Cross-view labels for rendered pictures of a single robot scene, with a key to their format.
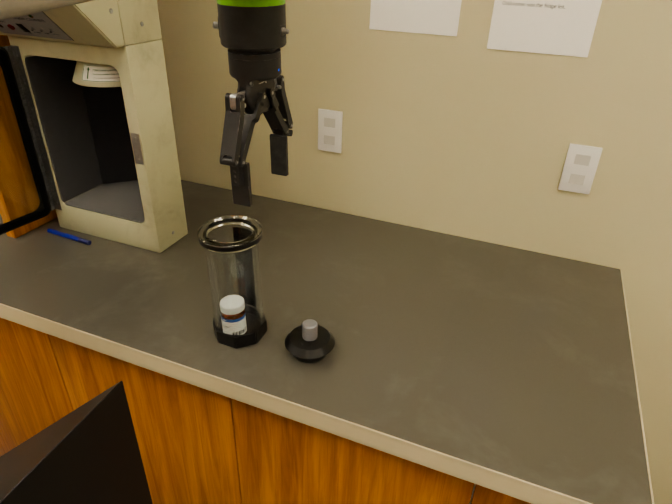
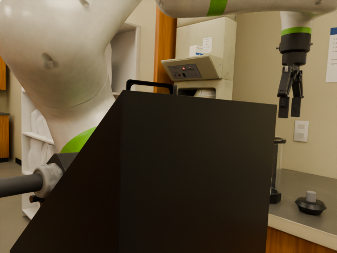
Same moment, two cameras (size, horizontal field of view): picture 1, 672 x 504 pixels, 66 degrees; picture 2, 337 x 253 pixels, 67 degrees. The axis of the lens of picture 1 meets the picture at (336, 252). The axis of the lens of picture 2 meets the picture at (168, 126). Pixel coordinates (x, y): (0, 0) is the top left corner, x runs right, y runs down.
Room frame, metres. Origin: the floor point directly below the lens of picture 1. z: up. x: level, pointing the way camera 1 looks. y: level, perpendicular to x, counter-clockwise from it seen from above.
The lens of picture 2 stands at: (-0.20, 0.18, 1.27)
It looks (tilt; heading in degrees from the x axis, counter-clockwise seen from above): 5 degrees down; 22
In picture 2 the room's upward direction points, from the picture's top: 3 degrees clockwise
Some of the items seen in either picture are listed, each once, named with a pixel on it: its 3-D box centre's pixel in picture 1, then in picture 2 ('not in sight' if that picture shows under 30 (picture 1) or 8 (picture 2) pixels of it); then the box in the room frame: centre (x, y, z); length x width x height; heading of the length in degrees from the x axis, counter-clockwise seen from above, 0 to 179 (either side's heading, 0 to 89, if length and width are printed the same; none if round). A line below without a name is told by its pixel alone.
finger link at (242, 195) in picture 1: (241, 183); (284, 107); (0.72, 0.15, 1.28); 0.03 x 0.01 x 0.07; 70
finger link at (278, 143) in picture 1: (279, 155); (296, 107); (0.84, 0.10, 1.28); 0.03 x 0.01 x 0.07; 70
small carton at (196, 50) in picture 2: not in sight; (196, 52); (1.06, 0.56, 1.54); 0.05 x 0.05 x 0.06; 55
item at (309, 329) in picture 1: (309, 337); (310, 201); (0.73, 0.04, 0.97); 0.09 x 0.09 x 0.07
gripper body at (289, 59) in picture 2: (256, 81); (293, 67); (0.78, 0.13, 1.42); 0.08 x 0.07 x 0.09; 160
